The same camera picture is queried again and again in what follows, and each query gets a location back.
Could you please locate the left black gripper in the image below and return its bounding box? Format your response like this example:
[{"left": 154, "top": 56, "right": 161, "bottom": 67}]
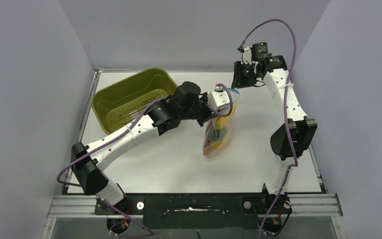
[{"left": 180, "top": 92, "right": 220, "bottom": 127}]

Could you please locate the clear zip top bag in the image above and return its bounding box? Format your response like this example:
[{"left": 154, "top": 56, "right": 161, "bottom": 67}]
[{"left": 205, "top": 88, "right": 240, "bottom": 156}]

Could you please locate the olive green plastic bin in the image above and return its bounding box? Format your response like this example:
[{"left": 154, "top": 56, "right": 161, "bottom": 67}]
[{"left": 92, "top": 68, "right": 177, "bottom": 134}]

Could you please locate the yellow toy banana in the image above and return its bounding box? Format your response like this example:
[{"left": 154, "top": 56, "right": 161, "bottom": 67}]
[{"left": 213, "top": 104, "right": 237, "bottom": 130}]

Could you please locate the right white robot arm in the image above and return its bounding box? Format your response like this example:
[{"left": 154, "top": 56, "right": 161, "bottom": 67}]
[{"left": 232, "top": 42, "right": 317, "bottom": 213}]

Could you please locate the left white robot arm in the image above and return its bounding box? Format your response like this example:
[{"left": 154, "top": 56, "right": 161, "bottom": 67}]
[{"left": 71, "top": 82, "right": 230, "bottom": 205}]

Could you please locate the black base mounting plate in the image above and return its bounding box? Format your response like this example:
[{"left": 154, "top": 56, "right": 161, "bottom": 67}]
[{"left": 95, "top": 192, "right": 292, "bottom": 233}]

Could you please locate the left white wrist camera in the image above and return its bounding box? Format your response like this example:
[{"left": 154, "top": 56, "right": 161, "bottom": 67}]
[{"left": 207, "top": 91, "right": 231, "bottom": 111}]

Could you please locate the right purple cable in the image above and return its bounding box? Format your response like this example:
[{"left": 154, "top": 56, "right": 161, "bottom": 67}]
[{"left": 237, "top": 19, "right": 299, "bottom": 239}]

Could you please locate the purple cable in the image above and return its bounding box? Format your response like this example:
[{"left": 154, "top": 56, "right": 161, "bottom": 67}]
[
  {"left": 237, "top": 19, "right": 299, "bottom": 239},
  {"left": 56, "top": 83, "right": 234, "bottom": 238}
]

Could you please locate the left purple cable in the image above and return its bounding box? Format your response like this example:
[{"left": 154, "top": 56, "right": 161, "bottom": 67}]
[{"left": 56, "top": 83, "right": 234, "bottom": 238}]

